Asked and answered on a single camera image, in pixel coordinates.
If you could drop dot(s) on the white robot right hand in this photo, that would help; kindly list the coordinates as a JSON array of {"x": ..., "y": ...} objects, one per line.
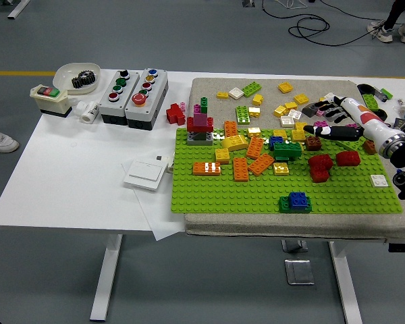
[{"x": 361, "y": 114}]

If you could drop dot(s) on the brown square brick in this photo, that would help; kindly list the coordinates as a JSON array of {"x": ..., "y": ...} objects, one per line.
[
  {"x": 313, "y": 143},
  {"x": 369, "y": 147}
]

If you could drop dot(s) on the lime green long brick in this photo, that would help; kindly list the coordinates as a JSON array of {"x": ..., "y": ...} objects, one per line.
[
  {"x": 243, "y": 114},
  {"x": 251, "y": 89},
  {"x": 370, "y": 101},
  {"x": 352, "y": 145}
]

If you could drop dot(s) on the white tile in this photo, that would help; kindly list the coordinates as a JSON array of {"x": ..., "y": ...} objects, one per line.
[
  {"x": 329, "y": 95},
  {"x": 294, "y": 114},
  {"x": 287, "y": 121},
  {"x": 379, "y": 180},
  {"x": 235, "y": 93}
]

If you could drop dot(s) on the small yellow brick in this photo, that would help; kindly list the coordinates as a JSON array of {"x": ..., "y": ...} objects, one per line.
[{"x": 222, "y": 95}]

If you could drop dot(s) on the pink square brick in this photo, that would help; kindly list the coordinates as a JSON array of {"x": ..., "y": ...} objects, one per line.
[
  {"x": 351, "y": 125},
  {"x": 320, "y": 123}
]

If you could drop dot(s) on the yellow square brick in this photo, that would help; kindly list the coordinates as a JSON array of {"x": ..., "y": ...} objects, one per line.
[
  {"x": 290, "y": 105},
  {"x": 298, "y": 135},
  {"x": 300, "y": 126},
  {"x": 285, "y": 87},
  {"x": 280, "y": 110},
  {"x": 321, "y": 100},
  {"x": 222, "y": 156},
  {"x": 254, "y": 112},
  {"x": 281, "y": 168},
  {"x": 280, "y": 133},
  {"x": 300, "y": 98},
  {"x": 257, "y": 100},
  {"x": 254, "y": 132}
]

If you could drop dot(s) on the dark grey sloped brick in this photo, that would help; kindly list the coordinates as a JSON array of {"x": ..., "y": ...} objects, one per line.
[{"x": 310, "y": 109}]

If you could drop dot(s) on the blue square brick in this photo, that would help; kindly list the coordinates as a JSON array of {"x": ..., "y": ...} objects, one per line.
[
  {"x": 297, "y": 199},
  {"x": 275, "y": 140}
]

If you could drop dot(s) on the orange long brick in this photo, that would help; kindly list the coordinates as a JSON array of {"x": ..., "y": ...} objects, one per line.
[
  {"x": 199, "y": 168},
  {"x": 231, "y": 128},
  {"x": 240, "y": 168},
  {"x": 254, "y": 148},
  {"x": 260, "y": 164}
]

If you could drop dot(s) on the yellow curved brick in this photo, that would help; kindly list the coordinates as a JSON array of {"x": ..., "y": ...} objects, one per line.
[{"x": 234, "y": 142}]

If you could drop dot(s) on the multicolour brick tower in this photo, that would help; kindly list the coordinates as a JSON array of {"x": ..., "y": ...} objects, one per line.
[{"x": 200, "y": 125}]

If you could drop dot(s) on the red cross-shaped brick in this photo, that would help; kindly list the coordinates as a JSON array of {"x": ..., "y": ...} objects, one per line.
[{"x": 175, "y": 115}]

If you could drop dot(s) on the silver tool green tip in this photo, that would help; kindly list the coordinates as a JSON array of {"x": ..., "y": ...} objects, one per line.
[{"x": 379, "y": 92}]

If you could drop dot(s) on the background person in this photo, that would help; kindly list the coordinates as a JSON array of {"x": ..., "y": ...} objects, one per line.
[
  {"x": 1, "y": 141},
  {"x": 384, "y": 33}
]

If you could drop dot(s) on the grey-brown foam mat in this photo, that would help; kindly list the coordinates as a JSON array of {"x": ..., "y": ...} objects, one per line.
[{"x": 324, "y": 226}]

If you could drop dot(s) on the black table control panel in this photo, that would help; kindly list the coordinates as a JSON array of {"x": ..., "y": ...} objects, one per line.
[{"x": 403, "y": 247}]

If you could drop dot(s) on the metal stand foot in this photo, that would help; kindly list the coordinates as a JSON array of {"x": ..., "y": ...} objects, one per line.
[{"x": 248, "y": 3}]

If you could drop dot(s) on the lime green studded baseplate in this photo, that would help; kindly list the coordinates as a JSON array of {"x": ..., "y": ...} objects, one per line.
[{"x": 222, "y": 195}]

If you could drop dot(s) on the metal floor plate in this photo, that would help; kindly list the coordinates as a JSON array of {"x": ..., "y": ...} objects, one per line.
[{"x": 298, "y": 271}]

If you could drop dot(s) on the white table leg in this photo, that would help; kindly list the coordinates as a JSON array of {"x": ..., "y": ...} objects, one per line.
[
  {"x": 104, "y": 276},
  {"x": 346, "y": 287}
]

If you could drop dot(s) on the grey emergency stop box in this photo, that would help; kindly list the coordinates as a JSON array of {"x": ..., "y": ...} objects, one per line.
[{"x": 145, "y": 113}]

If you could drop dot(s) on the white paper sheet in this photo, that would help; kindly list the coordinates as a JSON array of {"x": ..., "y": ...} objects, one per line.
[{"x": 158, "y": 219}]

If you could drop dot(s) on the grey four-button control box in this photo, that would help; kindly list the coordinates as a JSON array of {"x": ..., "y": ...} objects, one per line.
[{"x": 109, "y": 106}]

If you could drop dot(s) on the white pipe fitting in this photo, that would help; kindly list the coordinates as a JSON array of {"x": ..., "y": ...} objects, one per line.
[{"x": 89, "y": 114}]

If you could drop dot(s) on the black metal gear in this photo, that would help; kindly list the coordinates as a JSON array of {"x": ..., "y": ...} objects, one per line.
[{"x": 84, "y": 80}]

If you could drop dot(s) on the white plastic bowl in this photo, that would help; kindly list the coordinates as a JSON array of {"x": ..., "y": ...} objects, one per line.
[{"x": 62, "y": 76}]

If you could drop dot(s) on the white table foot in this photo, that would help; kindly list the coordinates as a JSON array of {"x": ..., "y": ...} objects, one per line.
[{"x": 18, "y": 9}]

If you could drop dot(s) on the metal table bracket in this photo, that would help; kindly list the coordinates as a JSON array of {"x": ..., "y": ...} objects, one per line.
[{"x": 293, "y": 246}]

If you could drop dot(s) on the white wall switch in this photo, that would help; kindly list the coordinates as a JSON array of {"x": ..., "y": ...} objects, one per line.
[{"x": 143, "y": 175}]

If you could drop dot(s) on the cream red-green switch box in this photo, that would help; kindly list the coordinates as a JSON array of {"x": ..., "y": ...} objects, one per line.
[{"x": 50, "y": 103}]

